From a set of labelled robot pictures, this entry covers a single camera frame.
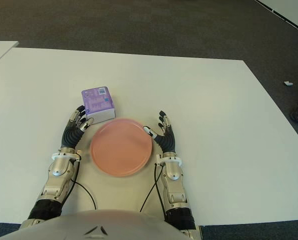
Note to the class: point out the grey robot torso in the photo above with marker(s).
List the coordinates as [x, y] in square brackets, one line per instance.
[93, 225]

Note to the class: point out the pink round plate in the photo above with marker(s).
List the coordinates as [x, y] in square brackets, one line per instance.
[121, 150]

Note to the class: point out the purple tissue paper pack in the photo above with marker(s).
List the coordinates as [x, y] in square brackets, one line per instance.
[97, 102]

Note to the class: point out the small white floor object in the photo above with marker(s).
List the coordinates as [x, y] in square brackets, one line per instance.
[288, 83]

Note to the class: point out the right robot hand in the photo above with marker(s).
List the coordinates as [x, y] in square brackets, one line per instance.
[167, 142]

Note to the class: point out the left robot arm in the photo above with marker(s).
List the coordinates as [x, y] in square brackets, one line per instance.
[56, 180]

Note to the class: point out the white table with dark edge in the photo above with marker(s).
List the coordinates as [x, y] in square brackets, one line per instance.
[288, 10]

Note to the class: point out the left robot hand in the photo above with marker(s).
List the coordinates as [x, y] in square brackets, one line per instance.
[70, 136]

